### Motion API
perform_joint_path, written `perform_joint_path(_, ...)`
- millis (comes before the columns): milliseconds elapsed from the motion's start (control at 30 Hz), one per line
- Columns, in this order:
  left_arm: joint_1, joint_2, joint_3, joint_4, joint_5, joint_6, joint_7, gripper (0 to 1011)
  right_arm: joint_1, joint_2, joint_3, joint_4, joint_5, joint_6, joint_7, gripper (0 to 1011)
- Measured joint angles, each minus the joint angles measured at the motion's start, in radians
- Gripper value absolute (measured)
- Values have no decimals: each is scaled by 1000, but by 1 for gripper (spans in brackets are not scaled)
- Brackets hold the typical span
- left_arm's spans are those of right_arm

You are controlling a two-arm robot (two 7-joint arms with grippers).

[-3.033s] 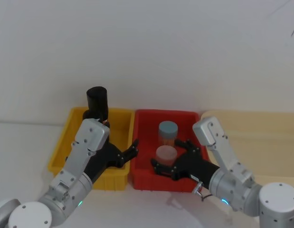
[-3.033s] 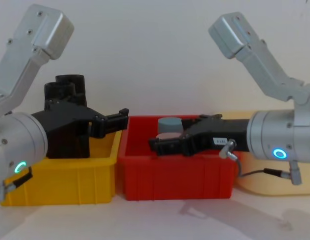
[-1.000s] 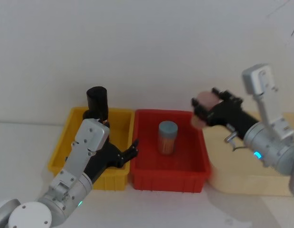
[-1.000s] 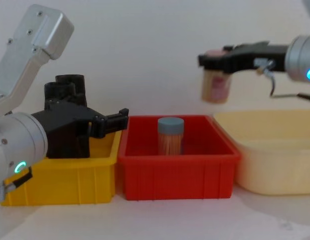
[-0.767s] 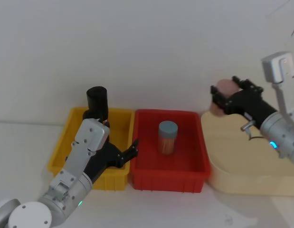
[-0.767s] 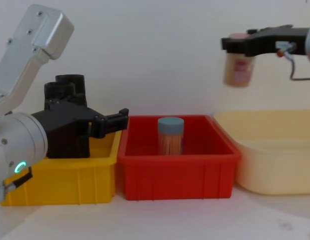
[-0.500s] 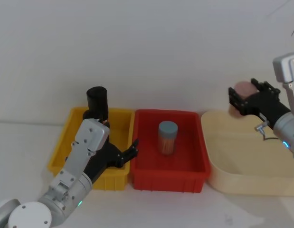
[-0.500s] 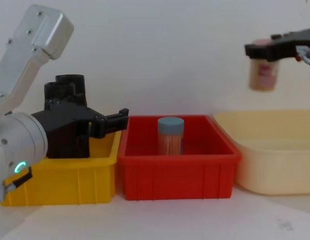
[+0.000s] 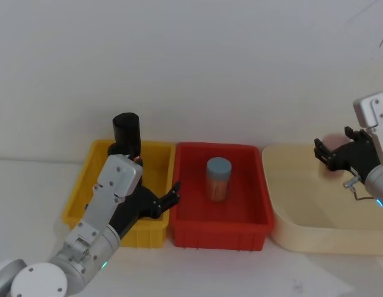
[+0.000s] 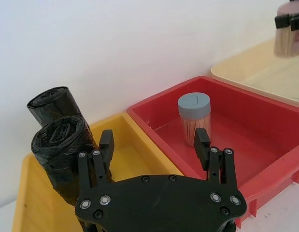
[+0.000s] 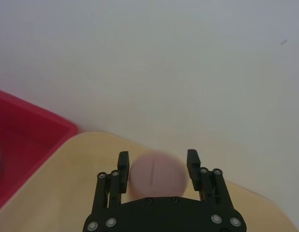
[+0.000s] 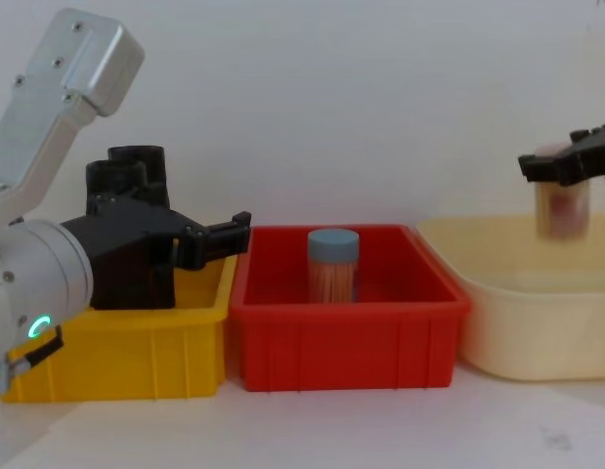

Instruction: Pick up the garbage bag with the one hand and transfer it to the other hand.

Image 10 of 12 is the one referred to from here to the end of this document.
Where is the toothpick jar with grey lid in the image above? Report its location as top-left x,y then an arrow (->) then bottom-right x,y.
177,91 -> 212,147

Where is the yellow plastic bin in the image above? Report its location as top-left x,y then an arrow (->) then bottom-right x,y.
11,113 -> 185,232

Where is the black garbage bag roll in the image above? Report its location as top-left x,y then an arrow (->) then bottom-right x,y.
30,116 -> 116,232
27,85 -> 91,129

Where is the cream plastic bin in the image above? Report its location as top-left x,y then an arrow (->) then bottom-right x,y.
211,38 -> 299,108

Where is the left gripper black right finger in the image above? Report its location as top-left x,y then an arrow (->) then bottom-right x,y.
193,128 -> 238,192

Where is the red plastic bin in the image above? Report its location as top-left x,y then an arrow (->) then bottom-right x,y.
127,75 -> 299,229

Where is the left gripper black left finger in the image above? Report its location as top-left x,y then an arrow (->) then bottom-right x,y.
77,129 -> 115,194

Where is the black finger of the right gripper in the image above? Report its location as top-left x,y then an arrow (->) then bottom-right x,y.
290,14 -> 299,31
274,14 -> 291,29

